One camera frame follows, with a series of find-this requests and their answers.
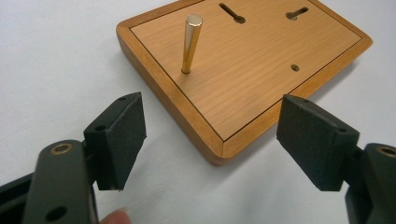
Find gold metal frame stand peg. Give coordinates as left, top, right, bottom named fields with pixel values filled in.
left=180, top=13, right=204, bottom=75

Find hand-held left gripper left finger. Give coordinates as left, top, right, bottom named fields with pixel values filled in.
left=83, top=91, right=148, bottom=191

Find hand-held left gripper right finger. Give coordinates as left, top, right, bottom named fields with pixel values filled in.
left=276, top=94, right=361, bottom=192

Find wooden picture frame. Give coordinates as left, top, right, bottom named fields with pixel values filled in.
left=115, top=0, right=374, bottom=166

